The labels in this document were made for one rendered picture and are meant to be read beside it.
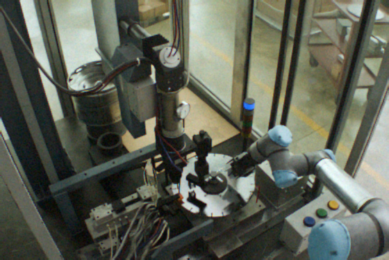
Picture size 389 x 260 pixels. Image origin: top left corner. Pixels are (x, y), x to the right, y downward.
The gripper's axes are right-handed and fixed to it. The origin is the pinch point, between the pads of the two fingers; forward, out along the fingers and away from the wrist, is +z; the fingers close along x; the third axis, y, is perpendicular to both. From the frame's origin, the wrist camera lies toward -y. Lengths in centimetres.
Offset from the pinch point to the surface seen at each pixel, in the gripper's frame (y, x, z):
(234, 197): 4.7, 8.7, 0.3
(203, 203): 15.0, 4.6, 5.1
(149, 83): 36, -31, -31
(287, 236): -7.6, 33.2, -0.9
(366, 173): -165, 47, 49
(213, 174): 6.9, -3.0, 1.2
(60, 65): 20, -100, 51
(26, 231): 70, -23, 58
